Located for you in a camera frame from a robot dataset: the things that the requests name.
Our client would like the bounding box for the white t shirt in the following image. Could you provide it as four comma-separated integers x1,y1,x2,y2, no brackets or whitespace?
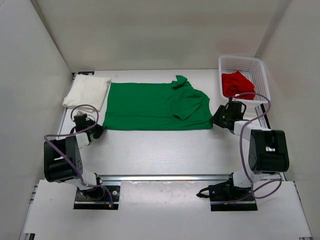
62,74,112,112

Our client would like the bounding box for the green t shirt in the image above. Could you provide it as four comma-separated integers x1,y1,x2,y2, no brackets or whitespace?
103,75,213,131

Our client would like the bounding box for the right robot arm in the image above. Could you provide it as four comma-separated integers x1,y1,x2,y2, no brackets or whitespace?
210,100,290,200

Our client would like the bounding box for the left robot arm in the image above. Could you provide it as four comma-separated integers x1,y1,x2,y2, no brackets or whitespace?
43,113,106,200

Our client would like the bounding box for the red t shirt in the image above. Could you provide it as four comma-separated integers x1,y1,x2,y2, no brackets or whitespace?
221,71,255,98

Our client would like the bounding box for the white plastic basket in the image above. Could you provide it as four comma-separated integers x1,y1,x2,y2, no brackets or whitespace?
218,55,271,107

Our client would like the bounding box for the blue table label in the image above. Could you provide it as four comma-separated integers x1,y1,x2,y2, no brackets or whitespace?
77,71,95,76

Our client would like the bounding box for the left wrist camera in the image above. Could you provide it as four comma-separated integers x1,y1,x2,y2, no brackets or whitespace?
74,110,87,116

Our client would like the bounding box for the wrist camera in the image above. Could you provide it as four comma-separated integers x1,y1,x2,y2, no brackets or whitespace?
228,94,242,102
74,110,87,116

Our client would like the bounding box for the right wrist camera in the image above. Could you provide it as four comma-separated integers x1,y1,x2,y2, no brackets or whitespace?
228,94,242,102

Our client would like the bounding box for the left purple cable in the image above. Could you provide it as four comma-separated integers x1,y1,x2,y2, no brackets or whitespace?
43,104,114,208

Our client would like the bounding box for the aluminium front rail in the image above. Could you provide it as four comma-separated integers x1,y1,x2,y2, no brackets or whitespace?
100,174,229,183

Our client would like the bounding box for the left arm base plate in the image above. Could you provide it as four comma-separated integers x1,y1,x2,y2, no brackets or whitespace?
73,182,121,210

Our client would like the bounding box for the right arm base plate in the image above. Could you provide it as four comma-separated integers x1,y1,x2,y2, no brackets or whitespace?
196,179,258,212

